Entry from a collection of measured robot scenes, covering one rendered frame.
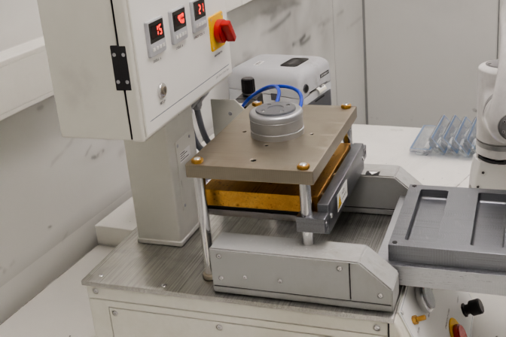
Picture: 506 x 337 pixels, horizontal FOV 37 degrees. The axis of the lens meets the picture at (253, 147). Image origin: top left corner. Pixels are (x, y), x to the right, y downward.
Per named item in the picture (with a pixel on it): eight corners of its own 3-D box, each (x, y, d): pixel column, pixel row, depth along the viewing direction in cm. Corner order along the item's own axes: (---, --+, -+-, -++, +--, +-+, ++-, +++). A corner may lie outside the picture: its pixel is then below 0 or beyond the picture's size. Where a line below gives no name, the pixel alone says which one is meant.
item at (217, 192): (204, 214, 107) (196, 153, 104) (254, 157, 126) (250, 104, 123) (320, 223, 101) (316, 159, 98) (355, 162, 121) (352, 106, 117)
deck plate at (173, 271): (81, 285, 110) (80, 279, 110) (179, 189, 141) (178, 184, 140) (393, 323, 95) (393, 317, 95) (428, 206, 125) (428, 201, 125)
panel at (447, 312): (458, 426, 100) (397, 312, 97) (473, 305, 126) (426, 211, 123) (472, 423, 99) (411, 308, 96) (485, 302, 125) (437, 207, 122)
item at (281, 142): (151, 220, 107) (139, 135, 102) (229, 143, 134) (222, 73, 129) (316, 235, 98) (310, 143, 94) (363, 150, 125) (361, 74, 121)
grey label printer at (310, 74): (229, 125, 212) (224, 68, 206) (263, 104, 228) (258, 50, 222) (307, 134, 200) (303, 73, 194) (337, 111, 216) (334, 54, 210)
